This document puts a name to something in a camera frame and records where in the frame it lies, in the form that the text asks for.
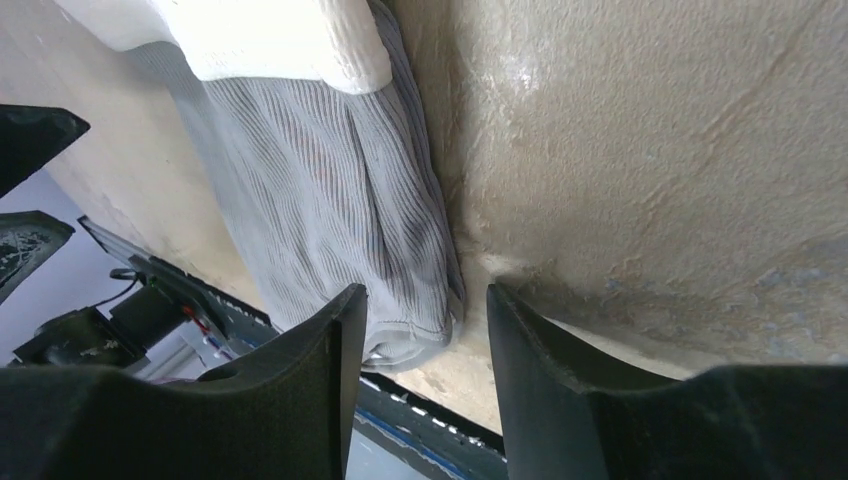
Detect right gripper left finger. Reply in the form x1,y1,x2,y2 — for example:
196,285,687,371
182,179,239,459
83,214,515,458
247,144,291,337
1,284,367,479

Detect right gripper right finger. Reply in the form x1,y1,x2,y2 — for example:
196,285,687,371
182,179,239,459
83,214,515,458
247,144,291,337
487,284,847,479

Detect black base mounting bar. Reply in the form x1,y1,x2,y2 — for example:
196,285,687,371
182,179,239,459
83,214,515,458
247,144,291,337
13,215,510,480

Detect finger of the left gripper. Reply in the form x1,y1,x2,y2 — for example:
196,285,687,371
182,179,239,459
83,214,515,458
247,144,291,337
1,104,90,196
1,211,75,302

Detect grey underwear cream waistband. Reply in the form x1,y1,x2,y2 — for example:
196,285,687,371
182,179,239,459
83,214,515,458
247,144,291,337
59,1,462,373

